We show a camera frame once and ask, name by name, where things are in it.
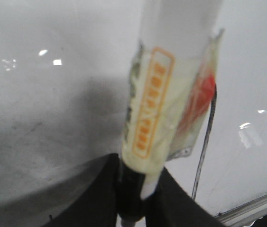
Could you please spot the white black whiteboard marker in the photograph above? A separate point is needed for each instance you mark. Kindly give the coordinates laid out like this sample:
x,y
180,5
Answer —
x,y
176,46

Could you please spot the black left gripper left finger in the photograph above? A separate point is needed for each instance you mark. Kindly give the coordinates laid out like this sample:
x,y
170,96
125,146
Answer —
x,y
96,207

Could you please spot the red round magnet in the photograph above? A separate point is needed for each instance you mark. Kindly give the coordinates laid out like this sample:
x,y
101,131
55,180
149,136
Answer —
x,y
200,98

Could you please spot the white whiteboard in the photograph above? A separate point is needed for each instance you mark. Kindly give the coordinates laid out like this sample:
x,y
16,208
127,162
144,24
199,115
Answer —
x,y
64,87

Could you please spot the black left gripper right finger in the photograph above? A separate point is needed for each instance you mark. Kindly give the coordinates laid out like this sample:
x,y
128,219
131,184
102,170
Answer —
x,y
173,207

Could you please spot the grey metal whiteboard tray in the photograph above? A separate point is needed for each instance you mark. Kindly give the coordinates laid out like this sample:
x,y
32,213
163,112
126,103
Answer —
x,y
246,214

